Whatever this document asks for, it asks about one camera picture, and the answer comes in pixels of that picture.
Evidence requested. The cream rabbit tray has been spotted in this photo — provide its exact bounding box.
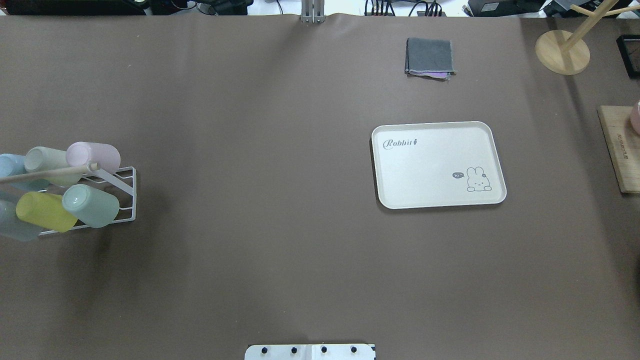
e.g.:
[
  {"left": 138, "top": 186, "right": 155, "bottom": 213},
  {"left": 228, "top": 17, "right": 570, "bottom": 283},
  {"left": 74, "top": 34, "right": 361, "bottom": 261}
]
[{"left": 371, "top": 121, "right": 507, "bottom": 210}]

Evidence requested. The green plastic cup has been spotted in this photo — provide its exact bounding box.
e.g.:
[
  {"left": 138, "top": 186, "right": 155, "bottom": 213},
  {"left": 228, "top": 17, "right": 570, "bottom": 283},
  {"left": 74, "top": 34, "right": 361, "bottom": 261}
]
[{"left": 62, "top": 184, "right": 120, "bottom": 228}]

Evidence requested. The pink plastic cup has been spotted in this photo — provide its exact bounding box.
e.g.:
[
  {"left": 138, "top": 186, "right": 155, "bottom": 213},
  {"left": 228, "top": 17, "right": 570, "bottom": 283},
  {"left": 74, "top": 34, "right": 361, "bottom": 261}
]
[{"left": 65, "top": 141, "right": 121, "bottom": 174}]

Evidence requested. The yellow plastic cup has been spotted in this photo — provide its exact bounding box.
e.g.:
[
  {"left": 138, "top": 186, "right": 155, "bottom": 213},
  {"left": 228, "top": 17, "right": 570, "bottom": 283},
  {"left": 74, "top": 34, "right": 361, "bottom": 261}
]
[{"left": 15, "top": 191, "right": 79, "bottom": 233}]

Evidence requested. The cream white plastic cup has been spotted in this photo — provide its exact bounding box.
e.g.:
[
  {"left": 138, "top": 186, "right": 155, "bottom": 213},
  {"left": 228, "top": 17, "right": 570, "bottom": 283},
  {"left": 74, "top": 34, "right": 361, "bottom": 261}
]
[{"left": 23, "top": 146, "right": 83, "bottom": 187}]

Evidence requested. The light blue plastic cup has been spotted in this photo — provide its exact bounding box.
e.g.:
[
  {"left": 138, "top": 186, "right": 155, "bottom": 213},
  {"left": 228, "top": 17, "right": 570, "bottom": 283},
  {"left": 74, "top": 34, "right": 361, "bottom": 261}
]
[{"left": 0, "top": 153, "right": 50, "bottom": 192}]

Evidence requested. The grey blue plastic cup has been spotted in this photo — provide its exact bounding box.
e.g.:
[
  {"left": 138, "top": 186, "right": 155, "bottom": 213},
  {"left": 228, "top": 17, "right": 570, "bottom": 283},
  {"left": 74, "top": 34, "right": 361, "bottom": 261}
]
[{"left": 0, "top": 200, "right": 44, "bottom": 242}]

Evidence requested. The black framed glass tray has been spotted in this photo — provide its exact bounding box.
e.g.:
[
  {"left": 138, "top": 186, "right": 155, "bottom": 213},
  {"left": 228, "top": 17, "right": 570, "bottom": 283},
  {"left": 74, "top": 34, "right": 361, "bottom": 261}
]
[{"left": 615, "top": 34, "right": 640, "bottom": 79}]

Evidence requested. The folded grey cloth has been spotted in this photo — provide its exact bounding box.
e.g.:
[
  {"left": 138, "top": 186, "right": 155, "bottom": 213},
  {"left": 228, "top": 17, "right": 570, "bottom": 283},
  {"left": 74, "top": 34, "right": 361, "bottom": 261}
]
[{"left": 404, "top": 37, "right": 456, "bottom": 81}]

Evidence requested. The wooden mug tree stand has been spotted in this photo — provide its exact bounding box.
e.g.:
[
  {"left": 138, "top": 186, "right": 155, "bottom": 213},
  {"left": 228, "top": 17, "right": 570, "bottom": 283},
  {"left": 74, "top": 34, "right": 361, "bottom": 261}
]
[{"left": 534, "top": 0, "right": 640, "bottom": 76}]

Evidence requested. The wooden cutting board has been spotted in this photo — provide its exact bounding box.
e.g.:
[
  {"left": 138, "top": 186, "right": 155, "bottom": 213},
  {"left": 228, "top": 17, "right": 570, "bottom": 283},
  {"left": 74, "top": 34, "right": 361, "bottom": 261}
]
[{"left": 598, "top": 105, "right": 640, "bottom": 194}]

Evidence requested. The pink bowl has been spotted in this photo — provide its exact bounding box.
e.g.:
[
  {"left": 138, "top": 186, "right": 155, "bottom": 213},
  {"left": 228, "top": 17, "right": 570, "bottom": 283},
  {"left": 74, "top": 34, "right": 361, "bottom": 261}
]
[{"left": 630, "top": 100, "right": 640, "bottom": 135}]

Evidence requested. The aluminium frame post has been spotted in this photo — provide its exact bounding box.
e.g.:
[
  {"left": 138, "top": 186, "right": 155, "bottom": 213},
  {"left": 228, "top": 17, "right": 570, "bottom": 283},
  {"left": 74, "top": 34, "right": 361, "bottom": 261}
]
[{"left": 300, "top": 0, "right": 326, "bottom": 24}]

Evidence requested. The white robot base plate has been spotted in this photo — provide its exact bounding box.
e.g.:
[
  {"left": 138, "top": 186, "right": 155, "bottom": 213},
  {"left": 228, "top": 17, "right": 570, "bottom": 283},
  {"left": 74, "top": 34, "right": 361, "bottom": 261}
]
[{"left": 244, "top": 343, "right": 377, "bottom": 360}]

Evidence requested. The white wire cup rack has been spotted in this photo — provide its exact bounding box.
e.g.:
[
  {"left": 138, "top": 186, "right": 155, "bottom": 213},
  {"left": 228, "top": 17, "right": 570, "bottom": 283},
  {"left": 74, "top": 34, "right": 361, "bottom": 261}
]
[{"left": 1, "top": 163, "right": 137, "bottom": 235}]

